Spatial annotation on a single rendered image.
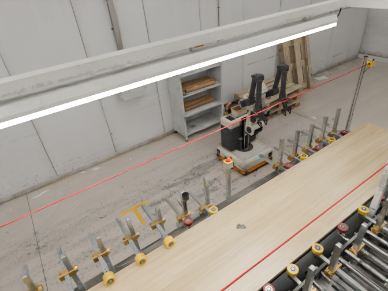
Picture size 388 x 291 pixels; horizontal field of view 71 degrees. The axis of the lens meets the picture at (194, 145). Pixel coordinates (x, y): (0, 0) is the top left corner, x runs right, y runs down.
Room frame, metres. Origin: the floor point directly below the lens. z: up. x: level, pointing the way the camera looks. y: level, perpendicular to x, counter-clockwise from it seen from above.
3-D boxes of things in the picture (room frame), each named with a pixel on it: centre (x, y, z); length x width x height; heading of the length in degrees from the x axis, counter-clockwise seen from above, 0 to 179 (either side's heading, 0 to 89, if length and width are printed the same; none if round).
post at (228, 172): (2.00, -0.30, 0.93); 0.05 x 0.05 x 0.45; 31
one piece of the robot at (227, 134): (3.62, -0.74, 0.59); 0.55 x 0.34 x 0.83; 121
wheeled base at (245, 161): (3.54, -0.79, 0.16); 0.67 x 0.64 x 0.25; 31
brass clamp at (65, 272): (1.21, 1.02, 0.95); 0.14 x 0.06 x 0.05; 121
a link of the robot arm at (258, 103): (3.02, -0.84, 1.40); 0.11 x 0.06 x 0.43; 121
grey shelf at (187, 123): (4.70, -0.14, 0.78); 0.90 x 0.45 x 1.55; 121
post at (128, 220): (1.48, 0.57, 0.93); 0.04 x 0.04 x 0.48; 31
